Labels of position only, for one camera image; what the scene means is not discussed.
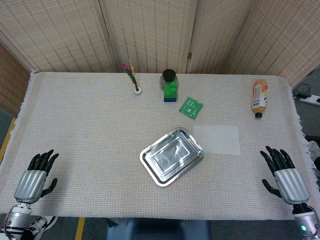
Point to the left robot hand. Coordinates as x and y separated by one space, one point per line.
31 183

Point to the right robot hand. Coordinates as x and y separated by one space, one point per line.
292 185

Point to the white paper sheet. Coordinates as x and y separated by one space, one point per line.
217 139

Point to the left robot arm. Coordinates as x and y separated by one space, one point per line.
16 218

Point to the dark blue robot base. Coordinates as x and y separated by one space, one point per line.
157 230

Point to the silver metal tray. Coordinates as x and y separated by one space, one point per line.
171 157

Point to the white shoe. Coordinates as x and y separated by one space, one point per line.
313 148

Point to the white black sneaker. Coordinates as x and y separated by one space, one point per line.
41 225

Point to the white woven tablecloth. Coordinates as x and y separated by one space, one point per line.
87 130

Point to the white power strip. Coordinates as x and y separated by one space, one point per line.
311 100

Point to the orange drink bottle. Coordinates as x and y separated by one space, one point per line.
260 96

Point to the green sachet packet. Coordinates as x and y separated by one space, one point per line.
191 108

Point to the small flower vase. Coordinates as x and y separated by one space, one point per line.
137 91

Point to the blue toy brick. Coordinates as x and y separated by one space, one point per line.
170 99

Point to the green toy brick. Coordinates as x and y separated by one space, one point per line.
170 90

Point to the brass screen hinge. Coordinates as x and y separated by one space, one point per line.
189 55

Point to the glass jar black lid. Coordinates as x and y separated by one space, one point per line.
168 74

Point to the beige folding screen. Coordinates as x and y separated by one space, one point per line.
150 32

